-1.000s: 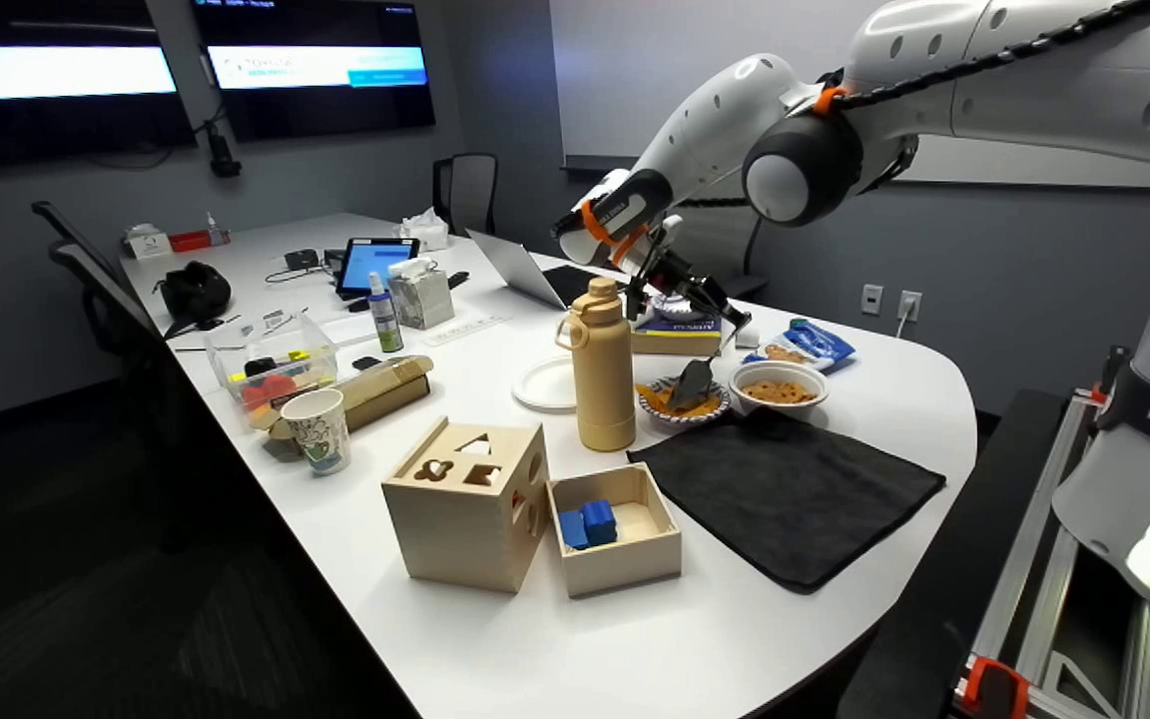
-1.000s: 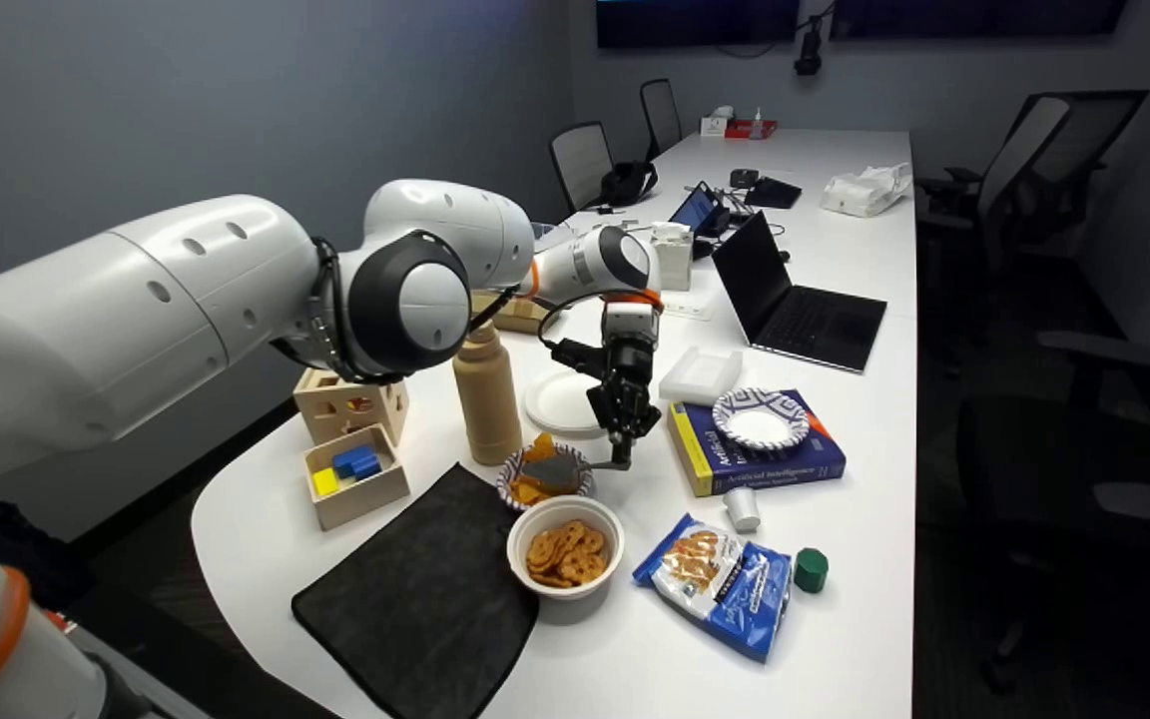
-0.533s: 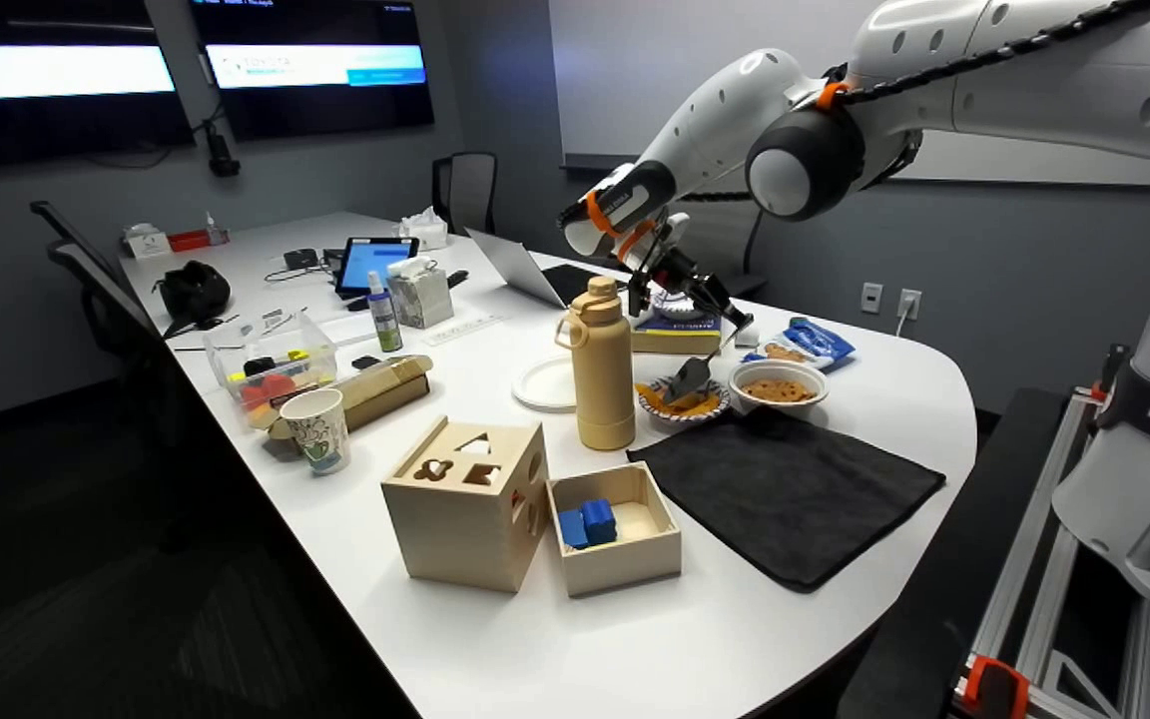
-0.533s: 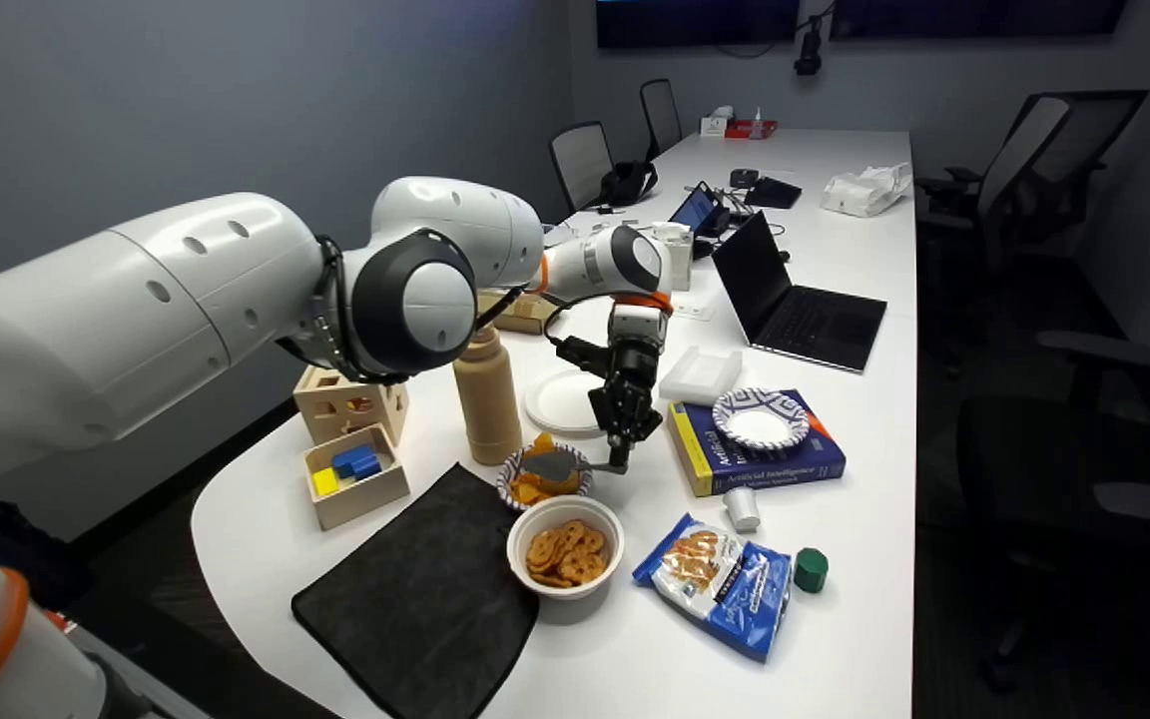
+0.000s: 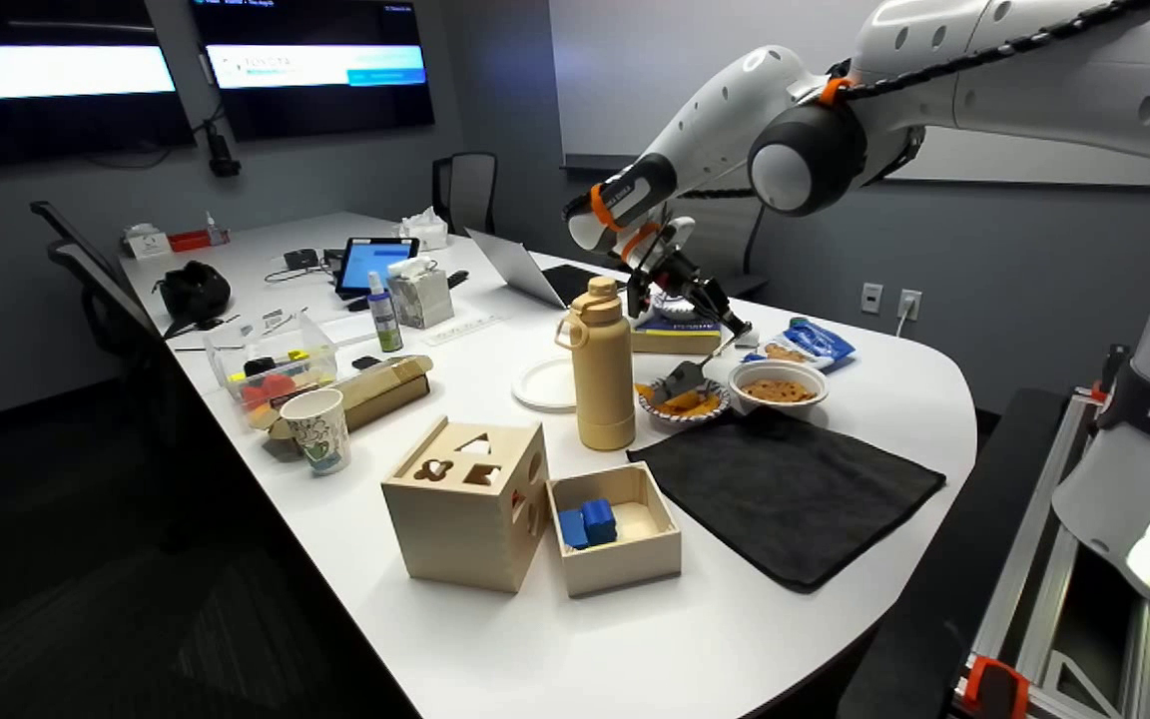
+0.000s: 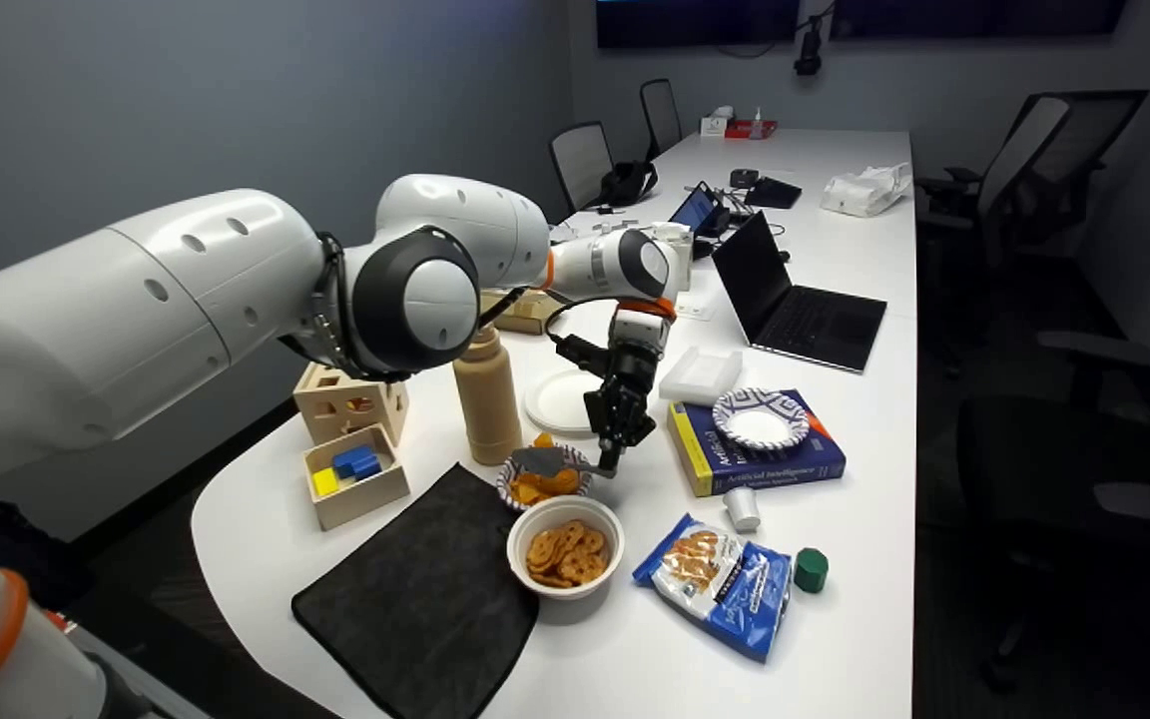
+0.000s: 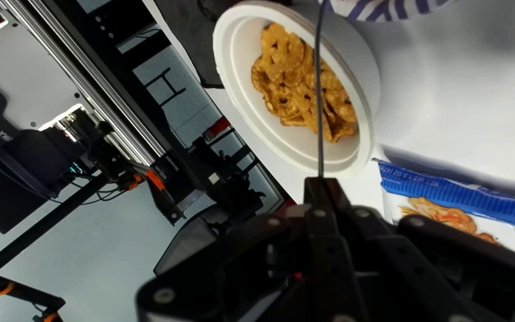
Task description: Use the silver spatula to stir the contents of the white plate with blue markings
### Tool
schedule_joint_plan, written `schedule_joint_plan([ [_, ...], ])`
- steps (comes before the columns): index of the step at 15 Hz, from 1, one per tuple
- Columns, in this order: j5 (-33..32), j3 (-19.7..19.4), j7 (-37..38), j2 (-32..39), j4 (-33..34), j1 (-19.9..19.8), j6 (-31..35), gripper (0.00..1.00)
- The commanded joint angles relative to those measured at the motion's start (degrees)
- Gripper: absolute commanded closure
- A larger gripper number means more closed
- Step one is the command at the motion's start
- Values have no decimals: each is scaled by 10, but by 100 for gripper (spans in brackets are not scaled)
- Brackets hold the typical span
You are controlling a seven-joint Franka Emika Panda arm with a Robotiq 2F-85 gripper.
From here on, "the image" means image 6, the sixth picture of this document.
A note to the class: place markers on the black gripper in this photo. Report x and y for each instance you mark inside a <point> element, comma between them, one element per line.
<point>624,384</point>

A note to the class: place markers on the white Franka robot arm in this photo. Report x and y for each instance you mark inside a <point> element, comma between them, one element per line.
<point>137,306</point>

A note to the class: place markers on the plain white plate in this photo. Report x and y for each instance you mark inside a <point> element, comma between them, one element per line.
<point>557,400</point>

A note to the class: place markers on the white plate with blue marking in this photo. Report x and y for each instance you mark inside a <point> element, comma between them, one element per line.
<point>519,494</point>

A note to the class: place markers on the orange chips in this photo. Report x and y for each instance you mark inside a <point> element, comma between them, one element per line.
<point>537,489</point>

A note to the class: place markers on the clear plastic container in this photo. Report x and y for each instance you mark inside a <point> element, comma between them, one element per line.
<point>700,377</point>

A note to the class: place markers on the brown pretzel crisps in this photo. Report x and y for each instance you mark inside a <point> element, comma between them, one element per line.
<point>564,553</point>

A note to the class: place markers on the blue and yellow book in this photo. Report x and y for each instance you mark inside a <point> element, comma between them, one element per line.
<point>749,468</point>

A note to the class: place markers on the tan water bottle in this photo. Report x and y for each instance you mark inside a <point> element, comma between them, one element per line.
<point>487,404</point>

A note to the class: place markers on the small white cup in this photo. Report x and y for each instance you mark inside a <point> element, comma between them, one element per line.
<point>742,512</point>

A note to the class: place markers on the white bowl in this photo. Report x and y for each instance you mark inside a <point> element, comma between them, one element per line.
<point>567,591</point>

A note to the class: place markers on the blue pretzel crisps bag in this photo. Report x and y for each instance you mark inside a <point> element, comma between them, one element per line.
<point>721,586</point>

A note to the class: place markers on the white carton box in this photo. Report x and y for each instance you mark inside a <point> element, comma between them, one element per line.
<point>680,252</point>

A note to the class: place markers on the black laptop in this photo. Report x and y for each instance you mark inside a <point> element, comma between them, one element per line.
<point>801,320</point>

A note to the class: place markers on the green block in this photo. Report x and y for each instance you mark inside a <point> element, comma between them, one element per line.
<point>811,574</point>

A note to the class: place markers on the tablet with blue screen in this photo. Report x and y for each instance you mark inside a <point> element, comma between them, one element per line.
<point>700,209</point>

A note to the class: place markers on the dark grey cloth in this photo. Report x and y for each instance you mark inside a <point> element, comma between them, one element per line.
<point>416,599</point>

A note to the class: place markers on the wooden tray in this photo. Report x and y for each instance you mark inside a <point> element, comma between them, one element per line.
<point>364,496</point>

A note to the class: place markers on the blue block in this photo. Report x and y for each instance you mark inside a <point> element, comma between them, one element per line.
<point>358,465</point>

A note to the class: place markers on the black bag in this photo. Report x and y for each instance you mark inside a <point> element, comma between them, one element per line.
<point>628,180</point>

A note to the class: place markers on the wooden shape sorter box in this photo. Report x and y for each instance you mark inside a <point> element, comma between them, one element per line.
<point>352,404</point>

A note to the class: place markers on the grey mesh office chair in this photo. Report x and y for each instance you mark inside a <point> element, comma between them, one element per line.
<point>579,160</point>

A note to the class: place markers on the black pouch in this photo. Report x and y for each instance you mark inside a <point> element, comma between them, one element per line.
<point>777,192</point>

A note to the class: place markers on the yellow block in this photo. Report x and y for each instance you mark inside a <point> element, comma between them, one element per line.
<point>324,485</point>

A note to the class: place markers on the small white box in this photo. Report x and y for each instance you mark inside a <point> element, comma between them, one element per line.
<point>714,125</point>

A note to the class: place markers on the red box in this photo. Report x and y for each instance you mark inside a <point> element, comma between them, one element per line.
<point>752,131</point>

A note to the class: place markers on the white crumpled tissues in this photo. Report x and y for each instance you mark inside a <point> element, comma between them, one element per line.
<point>863,191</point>

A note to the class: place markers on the black office chair with armrests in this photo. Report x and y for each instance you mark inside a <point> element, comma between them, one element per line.
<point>1080,465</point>

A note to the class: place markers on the black high-back office chair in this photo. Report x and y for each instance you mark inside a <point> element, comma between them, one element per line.
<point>1027,160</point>

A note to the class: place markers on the wall display screen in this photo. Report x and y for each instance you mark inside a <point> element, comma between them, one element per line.
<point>974,18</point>
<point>696,20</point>

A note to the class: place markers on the black hanging camera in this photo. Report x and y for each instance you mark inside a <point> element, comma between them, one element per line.
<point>811,47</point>

